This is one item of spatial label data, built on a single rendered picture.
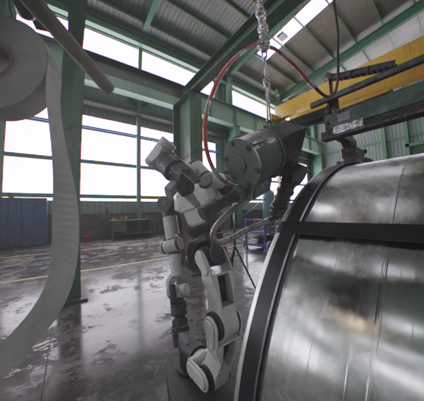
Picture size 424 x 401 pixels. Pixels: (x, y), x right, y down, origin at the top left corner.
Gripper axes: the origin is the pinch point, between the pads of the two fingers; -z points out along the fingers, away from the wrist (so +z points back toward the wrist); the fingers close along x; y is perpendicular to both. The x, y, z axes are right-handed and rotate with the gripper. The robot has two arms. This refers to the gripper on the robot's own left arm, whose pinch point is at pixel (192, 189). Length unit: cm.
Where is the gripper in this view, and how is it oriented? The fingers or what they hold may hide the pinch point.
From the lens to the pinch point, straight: 62.3
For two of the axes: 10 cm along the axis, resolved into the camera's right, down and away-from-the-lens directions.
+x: -0.3, 6.7, 7.4
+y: -8.1, 4.2, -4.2
